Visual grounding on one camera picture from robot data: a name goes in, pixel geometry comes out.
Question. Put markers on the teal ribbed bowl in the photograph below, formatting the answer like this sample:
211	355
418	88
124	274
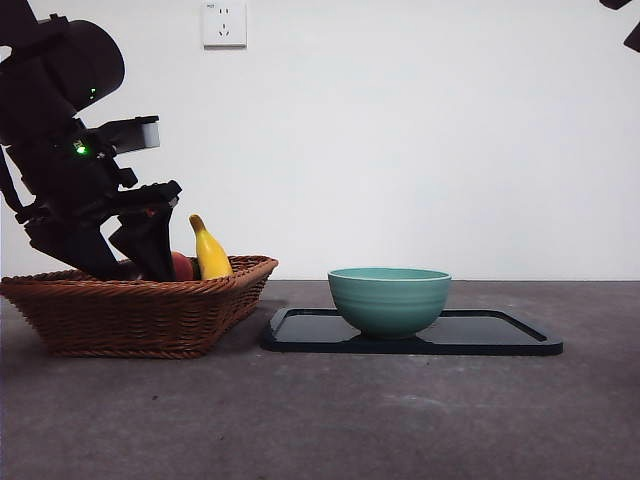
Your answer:
390	305

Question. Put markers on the pale grey camera box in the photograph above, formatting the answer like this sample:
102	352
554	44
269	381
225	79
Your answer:
150	135

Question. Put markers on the yellow banana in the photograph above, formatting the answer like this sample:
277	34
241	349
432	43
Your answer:
212	257

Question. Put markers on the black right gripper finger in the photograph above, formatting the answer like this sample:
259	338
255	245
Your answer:
635	40
615	3

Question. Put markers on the red orange peach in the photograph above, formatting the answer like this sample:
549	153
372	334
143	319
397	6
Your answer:
183	267

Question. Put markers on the white wall socket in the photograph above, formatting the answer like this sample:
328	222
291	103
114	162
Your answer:
225	30

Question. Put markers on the brown wicker basket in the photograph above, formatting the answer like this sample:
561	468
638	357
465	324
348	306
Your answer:
125	315

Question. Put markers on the dark teal rectangular tray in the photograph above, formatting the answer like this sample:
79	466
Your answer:
480	335

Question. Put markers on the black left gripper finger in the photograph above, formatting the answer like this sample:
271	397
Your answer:
75	247
150	245

